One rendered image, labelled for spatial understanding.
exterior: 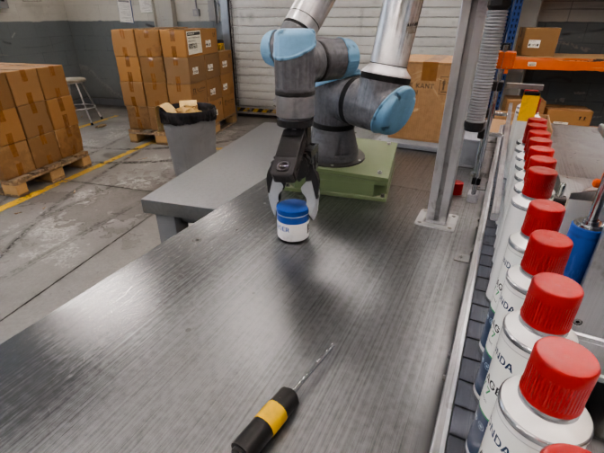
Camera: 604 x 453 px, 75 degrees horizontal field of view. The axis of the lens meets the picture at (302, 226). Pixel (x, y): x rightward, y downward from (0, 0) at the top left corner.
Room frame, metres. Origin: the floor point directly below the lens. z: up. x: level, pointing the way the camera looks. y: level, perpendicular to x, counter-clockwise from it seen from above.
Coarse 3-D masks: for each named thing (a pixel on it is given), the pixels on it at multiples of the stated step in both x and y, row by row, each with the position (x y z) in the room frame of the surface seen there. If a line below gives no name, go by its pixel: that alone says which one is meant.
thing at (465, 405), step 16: (496, 176) 0.98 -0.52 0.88; (480, 272) 0.54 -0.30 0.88; (480, 288) 0.50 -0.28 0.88; (480, 304) 0.46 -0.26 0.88; (480, 320) 0.42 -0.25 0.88; (480, 336) 0.39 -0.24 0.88; (464, 352) 0.36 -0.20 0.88; (480, 352) 0.36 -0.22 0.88; (464, 368) 0.34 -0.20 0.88; (464, 384) 0.31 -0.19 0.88; (464, 400) 0.29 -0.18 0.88; (464, 416) 0.27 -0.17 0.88; (464, 432) 0.26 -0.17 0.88; (448, 448) 0.24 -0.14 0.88; (464, 448) 0.24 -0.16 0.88
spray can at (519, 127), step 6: (516, 120) 0.97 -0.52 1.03; (516, 126) 0.96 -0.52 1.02; (522, 126) 0.95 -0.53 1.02; (516, 132) 0.96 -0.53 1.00; (522, 132) 0.95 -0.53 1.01; (516, 138) 0.95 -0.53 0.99; (510, 144) 0.97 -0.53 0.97; (510, 150) 0.96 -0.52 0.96; (510, 156) 0.96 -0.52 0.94; (510, 162) 0.96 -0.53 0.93; (504, 174) 0.96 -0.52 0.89
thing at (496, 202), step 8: (504, 136) 1.08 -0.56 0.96; (504, 144) 1.00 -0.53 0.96; (504, 152) 0.93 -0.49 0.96; (504, 160) 0.87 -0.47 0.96; (504, 168) 0.82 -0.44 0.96; (496, 184) 0.72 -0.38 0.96; (496, 192) 0.68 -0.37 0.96; (496, 200) 0.65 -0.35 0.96; (496, 208) 0.62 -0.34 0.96; (496, 216) 0.59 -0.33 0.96
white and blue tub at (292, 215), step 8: (288, 200) 0.78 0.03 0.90; (296, 200) 0.78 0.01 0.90; (304, 200) 0.78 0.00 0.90; (280, 208) 0.74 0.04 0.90; (288, 208) 0.74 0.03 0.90; (296, 208) 0.74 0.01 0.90; (304, 208) 0.74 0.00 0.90; (280, 216) 0.73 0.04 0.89; (288, 216) 0.72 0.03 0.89; (296, 216) 0.72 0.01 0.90; (304, 216) 0.73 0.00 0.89; (280, 224) 0.73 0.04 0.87; (288, 224) 0.72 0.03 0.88; (296, 224) 0.72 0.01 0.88; (304, 224) 0.73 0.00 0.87; (280, 232) 0.73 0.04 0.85; (288, 232) 0.72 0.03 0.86; (296, 232) 0.72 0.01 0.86; (304, 232) 0.73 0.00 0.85; (288, 240) 0.72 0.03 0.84; (296, 240) 0.72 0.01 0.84
